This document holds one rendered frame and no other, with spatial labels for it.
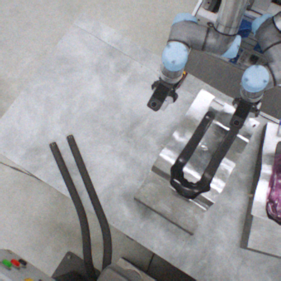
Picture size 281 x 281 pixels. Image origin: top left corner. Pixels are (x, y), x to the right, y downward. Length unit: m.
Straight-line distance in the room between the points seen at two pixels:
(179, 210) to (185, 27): 0.67
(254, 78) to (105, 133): 0.68
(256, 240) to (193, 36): 0.75
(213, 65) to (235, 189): 1.00
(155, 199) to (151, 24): 1.50
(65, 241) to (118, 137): 0.94
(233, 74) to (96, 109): 1.03
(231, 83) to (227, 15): 1.22
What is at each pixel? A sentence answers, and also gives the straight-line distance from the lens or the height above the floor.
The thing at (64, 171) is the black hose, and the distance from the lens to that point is 1.66.
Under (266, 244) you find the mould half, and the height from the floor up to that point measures 0.91.
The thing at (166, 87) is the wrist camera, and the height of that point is 1.12.
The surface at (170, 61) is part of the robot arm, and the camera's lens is 1.30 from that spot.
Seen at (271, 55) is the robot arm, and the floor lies 1.28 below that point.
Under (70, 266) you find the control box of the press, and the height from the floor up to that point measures 0.01.
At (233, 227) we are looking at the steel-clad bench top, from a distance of 1.72.
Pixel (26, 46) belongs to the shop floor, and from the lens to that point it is 2.84.
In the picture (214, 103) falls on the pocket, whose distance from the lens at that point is 1.74.
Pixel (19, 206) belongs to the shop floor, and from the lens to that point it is 2.56.
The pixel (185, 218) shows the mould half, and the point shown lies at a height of 0.86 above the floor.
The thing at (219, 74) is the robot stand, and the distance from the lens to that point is 2.52.
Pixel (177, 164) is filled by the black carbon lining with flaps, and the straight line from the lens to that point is 1.60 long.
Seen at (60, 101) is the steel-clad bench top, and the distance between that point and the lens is 1.80.
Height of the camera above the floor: 2.47
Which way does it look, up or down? 75 degrees down
